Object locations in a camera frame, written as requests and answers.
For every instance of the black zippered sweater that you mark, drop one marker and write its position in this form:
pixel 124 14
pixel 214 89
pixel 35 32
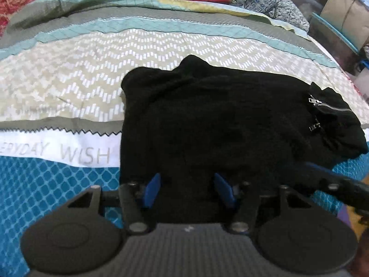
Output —
pixel 219 127

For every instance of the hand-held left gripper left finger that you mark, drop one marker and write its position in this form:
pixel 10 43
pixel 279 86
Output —
pixel 152 190

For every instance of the red floral blanket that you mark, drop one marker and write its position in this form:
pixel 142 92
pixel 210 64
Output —
pixel 28 0

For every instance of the blue plastic frame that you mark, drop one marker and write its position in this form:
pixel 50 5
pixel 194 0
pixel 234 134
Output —
pixel 334 31

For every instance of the cardboard box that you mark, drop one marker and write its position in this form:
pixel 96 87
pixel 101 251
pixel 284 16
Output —
pixel 346 14

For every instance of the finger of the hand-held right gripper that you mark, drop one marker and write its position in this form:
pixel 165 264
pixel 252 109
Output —
pixel 331 183

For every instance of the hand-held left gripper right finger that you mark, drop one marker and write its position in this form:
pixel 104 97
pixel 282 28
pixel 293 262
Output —
pixel 223 190

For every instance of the chevron patterned bedspread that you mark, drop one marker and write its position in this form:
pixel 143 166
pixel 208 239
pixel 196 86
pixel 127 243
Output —
pixel 72 72

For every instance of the grey paisley cloth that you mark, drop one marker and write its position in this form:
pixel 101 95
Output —
pixel 265 3

